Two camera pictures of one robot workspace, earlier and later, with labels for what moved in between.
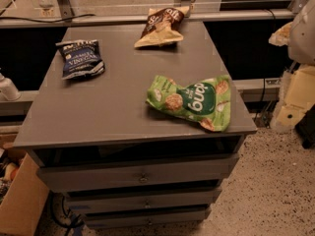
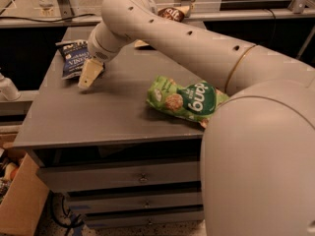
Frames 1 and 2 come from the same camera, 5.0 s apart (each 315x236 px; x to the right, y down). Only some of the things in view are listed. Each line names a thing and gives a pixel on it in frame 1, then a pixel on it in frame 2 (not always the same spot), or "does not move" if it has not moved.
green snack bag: x=206 y=100 does not move
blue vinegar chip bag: x=81 y=59 does not move
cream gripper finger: x=299 y=96 -> x=103 y=43
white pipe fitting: x=8 y=89 does not move
